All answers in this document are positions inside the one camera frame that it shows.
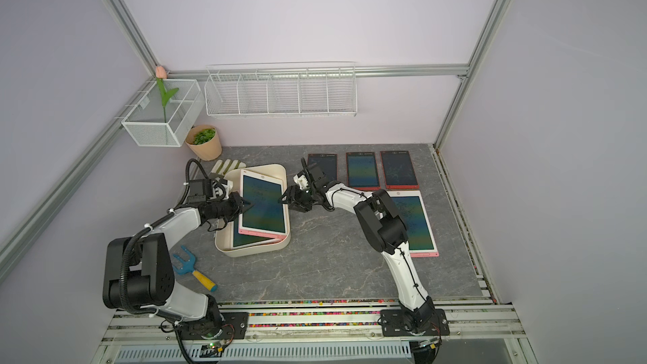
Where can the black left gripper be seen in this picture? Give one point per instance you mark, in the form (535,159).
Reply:
(237,202)

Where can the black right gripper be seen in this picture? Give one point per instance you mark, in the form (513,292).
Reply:
(291,195)

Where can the pink writing tablet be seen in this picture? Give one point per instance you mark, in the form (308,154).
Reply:
(240,241)
(268,216)

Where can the cream plastic storage tray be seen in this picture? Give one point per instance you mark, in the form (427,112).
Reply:
(223,238)

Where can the black frame writing tablet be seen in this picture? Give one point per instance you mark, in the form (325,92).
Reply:
(327,162)

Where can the large red writing tablet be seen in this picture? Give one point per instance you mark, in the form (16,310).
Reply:
(362,171)

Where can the small red writing tablet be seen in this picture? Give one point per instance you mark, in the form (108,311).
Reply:
(399,171)

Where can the white writing tablet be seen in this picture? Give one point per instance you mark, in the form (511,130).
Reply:
(422,242)

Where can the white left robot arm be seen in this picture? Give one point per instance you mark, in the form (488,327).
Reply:
(139,275)

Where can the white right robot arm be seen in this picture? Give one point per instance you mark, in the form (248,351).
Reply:
(386,232)

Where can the beige work glove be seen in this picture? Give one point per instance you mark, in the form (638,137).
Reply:
(223,166)

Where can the potted green plant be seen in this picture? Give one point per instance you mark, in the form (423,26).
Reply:
(204,141)

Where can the artificial pink tulip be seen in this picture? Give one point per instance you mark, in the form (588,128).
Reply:
(165,94)

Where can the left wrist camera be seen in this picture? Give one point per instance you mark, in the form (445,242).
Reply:
(205,190)

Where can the yellow blue handled tool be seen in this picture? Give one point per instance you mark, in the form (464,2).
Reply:
(188,267)

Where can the white wire wall shelf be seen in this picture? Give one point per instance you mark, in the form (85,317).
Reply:
(281,89)

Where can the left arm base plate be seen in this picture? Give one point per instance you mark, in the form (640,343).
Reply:
(219,326)

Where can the white mesh wall box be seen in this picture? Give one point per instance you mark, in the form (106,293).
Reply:
(144,121)

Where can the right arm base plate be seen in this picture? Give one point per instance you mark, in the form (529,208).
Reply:
(401,323)

